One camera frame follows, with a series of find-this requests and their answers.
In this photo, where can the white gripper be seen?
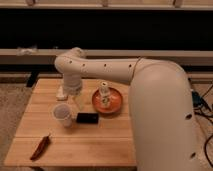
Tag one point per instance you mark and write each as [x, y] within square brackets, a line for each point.
[71, 87]

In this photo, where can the white ceramic cup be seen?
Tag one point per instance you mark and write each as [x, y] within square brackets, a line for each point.
[62, 113]

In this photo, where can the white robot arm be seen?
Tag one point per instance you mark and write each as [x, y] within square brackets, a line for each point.
[160, 105]

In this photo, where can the small white block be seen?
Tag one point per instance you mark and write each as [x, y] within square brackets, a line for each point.
[60, 95]

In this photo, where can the black rectangular box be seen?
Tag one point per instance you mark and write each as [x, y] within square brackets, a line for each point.
[87, 118]

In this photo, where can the small white bottle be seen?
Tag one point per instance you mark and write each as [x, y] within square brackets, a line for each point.
[104, 94]

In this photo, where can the wooden table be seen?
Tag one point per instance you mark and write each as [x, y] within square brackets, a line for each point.
[108, 143]

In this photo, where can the orange round plate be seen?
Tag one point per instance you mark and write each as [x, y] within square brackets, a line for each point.
[116, 102]

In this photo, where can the red chili pepper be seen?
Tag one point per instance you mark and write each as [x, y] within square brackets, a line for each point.
[42, 146]

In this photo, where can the white crumpled cloth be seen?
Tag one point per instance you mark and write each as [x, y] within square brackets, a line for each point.
[26, 51]

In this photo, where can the wooden shelf rail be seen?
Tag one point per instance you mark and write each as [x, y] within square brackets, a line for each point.
[46, 56]

